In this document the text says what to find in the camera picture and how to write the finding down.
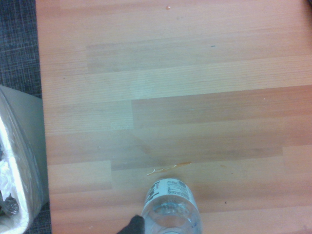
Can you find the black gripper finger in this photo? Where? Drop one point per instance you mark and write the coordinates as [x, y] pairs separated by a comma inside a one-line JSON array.
[[136, 226]]

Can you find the clear plastic bottle white label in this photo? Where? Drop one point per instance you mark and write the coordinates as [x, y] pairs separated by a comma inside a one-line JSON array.
[[170, 209]]

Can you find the beige plastic trash bin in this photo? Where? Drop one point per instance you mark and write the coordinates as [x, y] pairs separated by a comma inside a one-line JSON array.
[[34, 126]]

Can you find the clear plastic bin liner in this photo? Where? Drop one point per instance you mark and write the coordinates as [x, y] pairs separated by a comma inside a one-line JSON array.
[[17, 146]]

